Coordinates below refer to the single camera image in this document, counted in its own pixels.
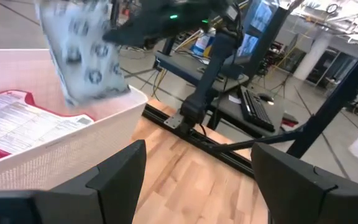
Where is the computer monitor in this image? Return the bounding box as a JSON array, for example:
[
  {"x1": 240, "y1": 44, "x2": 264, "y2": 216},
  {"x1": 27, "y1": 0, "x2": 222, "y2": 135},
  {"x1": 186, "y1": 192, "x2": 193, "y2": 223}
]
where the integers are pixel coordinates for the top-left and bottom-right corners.
[
  {"x1": 249, "y1": 0, "x2": 280, "y2": 34},
  {"x1": 236, "y1": 32, "x2": 260, "y2": 58}
]

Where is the black frame post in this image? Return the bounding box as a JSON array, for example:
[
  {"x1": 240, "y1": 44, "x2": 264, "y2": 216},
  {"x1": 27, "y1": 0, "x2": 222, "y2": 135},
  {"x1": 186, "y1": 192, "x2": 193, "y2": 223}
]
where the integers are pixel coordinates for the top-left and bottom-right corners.
[{"x1": 286, "y1": 37, "x2": 358, "y2": 159}]

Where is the grey desk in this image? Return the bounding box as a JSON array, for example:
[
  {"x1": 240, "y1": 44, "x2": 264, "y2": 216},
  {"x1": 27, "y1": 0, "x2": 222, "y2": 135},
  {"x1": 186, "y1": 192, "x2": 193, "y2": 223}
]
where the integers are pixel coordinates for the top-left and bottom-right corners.
[{"x1": 154, "y1": 51, "x2": 300, "y2": 140}]

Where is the black computer mouse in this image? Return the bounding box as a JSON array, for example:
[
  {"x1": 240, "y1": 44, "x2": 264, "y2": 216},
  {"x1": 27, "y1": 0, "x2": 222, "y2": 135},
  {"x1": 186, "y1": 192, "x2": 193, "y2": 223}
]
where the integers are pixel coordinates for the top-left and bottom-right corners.
[{"x1": 257, "y1": 92, "x2": 275, "y2": 105}]

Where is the white woven plastic basket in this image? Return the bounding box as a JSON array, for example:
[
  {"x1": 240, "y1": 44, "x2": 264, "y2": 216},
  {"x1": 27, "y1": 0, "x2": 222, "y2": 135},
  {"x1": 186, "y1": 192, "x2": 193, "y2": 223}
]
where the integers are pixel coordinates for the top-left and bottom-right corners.
[{"x1": 0, "y1": 49, "x2": 149, "y2": 191}]

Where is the thin black frame strut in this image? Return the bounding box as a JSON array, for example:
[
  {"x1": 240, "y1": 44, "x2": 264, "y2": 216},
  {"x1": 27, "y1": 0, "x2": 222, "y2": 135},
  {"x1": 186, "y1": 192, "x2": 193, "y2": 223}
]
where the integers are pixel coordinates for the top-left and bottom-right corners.
[{"x1": 211, "y1": 129, "x2": 306, "y2": 153}]

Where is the black computer keyboard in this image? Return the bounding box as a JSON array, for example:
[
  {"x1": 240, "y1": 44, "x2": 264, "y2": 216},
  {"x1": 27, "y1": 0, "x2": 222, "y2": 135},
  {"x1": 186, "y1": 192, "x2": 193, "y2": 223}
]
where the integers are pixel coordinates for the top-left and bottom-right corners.
[{"x1": 237, "y1": 85, "x2": 276, "y2": 133}]

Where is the red flat item on desk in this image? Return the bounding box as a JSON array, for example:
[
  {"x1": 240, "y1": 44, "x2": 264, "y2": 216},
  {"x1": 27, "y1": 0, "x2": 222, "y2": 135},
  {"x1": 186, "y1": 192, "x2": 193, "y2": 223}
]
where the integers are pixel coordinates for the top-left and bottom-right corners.
[{"x1": 280, "y1": 112, "x2": 300, "y2": 129}]

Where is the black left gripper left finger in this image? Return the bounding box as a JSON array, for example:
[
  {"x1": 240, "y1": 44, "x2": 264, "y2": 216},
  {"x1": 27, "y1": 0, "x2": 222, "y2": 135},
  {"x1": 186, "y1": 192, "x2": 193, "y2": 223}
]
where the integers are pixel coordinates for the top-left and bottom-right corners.
[{"x1": 0, "y1": 139, "x2": 148, "y2": 224}]

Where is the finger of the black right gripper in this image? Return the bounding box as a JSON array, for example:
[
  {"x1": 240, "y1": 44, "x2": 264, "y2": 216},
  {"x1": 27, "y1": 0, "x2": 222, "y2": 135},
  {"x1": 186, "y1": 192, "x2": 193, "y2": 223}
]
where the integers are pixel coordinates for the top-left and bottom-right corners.
[{"x1": 103, "y1": 23, "x2": 149, "y2": 47}]

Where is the blue and white bucket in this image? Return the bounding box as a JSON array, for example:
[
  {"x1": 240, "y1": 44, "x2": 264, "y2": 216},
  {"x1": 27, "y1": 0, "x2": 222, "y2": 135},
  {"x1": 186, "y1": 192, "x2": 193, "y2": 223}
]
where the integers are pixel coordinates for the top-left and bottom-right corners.
[{"x1": 191, "y1": 32, "x2": 216, "y2": 57}]

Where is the white pack with black prints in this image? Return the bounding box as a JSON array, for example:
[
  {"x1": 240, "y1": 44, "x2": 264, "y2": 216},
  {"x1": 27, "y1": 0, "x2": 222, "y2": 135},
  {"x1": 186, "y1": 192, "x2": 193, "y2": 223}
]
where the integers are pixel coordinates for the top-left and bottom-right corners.
[{"x1": 35, "y1": 0, "x2": 132, "y2": 107}]

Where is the white building pillar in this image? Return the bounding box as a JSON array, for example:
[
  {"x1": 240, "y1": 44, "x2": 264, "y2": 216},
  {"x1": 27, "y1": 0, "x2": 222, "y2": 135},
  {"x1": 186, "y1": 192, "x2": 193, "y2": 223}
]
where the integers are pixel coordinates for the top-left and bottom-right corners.
[{"x1": 292, "y1": 30, "x2": 333, "y2": 82}]

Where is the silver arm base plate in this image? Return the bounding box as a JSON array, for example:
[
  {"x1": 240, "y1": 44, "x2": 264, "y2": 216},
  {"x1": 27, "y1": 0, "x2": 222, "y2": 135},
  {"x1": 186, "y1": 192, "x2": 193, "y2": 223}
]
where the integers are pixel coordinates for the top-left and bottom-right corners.
[{"x1": 163, "y1": 110, "x2": 188, "y2": 130}]

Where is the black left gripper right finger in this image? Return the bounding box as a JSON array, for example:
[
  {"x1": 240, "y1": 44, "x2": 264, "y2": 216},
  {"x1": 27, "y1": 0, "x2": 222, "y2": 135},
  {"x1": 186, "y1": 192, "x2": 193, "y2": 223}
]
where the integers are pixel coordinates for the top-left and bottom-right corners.
[{"x1": 250, "y1": 142, "x2": 358, "y2": 224}]

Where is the red first aid case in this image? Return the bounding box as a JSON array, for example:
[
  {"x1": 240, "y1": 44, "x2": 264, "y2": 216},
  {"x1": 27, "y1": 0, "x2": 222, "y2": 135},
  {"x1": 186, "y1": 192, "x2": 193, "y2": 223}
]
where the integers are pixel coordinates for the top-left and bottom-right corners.
[{"x1": 0, "y1": 90, "x2": 95, "y2": 166}]

